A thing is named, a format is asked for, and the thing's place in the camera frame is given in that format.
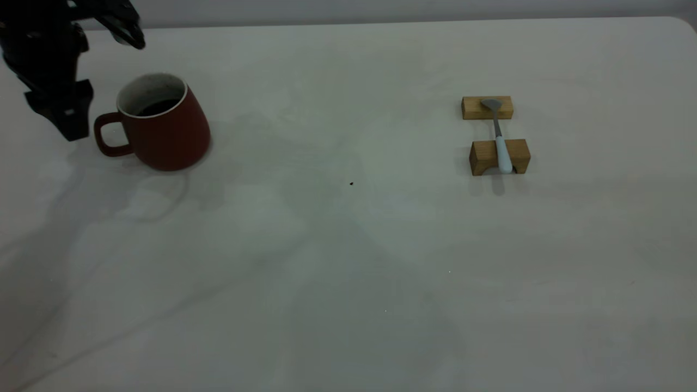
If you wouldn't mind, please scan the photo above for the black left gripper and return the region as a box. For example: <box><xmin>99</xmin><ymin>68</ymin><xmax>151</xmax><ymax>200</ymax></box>
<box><xmin>0</xmin><ymin>0</ymin><xmax>146</xmax><ymax>142</ymax></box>

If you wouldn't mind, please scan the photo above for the dark coffee liquid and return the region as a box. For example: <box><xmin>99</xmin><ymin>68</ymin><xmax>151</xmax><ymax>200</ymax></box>
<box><xmin>136</xmin><ymin>99</ymin><xmax>180</xmax><ymax>117</ymax></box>

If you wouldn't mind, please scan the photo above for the spoon with pale blue handle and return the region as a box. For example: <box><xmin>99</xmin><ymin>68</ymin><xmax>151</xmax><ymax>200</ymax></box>
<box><xmin>480</xmin><ymin>98</ymin><xmax>514</xmax><ymax>175</ymax></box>

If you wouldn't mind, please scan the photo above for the arched wooden block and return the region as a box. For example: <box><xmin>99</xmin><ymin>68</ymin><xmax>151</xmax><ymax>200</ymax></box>
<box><xmin>469</xmin><ymin>139</ymin><xmax>531</xmax><ymax>176</ymax></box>

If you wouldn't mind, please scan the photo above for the red ceramic mug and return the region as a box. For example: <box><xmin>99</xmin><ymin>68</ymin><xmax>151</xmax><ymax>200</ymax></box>
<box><xmin>94</xmin><ymin>72</ymin><xmax>212</xmax><ymax>172</ymax></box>

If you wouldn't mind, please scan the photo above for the rectangular wooden block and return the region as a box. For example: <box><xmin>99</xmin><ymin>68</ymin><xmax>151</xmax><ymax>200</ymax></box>
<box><xmin>462</xmin><ymin>96</ymin><xmax>513</xmax><ymax>120</ymax></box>

